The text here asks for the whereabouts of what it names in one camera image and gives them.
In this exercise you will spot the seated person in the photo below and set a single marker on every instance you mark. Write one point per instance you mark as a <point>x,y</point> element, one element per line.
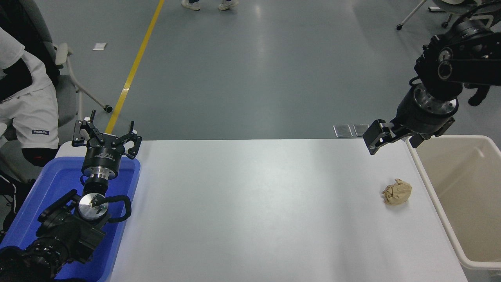
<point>31,113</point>

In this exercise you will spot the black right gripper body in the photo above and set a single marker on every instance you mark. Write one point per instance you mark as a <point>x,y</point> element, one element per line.
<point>419,121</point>

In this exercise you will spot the grey office chair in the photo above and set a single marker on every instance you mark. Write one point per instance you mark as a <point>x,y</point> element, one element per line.
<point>66,96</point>

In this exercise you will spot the blue plastic tray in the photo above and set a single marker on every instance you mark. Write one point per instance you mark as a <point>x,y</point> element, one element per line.
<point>47,188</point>

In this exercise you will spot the metal floor plate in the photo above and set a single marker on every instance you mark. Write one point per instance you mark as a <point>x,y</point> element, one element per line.
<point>343,131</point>
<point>360,129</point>

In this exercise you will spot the large pale bin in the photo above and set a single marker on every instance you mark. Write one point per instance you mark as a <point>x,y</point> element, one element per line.
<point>469,196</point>

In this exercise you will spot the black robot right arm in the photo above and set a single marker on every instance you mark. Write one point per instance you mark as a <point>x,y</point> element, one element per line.
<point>469,58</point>

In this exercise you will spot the standing person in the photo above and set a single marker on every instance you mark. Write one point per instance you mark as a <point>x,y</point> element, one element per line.
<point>191,4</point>

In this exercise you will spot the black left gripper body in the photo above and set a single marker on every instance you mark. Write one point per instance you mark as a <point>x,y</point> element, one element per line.
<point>102,154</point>

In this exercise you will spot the white wheeled chair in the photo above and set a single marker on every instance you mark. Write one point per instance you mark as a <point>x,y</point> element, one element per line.
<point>411,13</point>

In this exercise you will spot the white paper scrap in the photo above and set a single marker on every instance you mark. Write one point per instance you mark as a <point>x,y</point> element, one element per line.
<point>100,46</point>

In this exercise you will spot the tan paper ball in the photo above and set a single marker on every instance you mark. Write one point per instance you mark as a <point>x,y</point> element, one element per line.
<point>397,192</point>

